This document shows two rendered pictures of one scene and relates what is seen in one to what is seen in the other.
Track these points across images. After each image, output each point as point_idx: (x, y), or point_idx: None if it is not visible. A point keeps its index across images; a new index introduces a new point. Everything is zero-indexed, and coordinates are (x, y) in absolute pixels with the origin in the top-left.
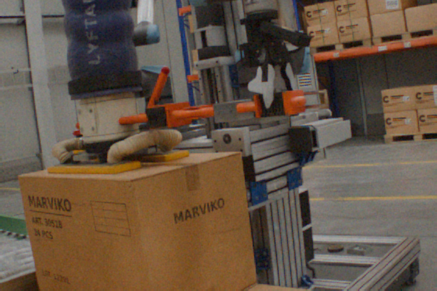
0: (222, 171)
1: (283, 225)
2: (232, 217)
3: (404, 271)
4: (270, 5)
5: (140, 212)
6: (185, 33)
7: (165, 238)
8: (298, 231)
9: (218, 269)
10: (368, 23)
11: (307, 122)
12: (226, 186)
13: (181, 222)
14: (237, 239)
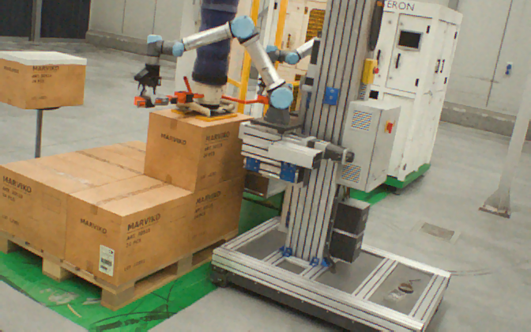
0: (189, 130)
1: (307, 209)
2: (188, 152)
3: (372, 329)
4: (145, 61)
5: (148, 125)
6: None
7: (156, 140)
8: (323, 224)
9: (175, 169)
10: None
11: (301, 144)
12: (189, 137)
13: (163, 138)
14: (188, 164)
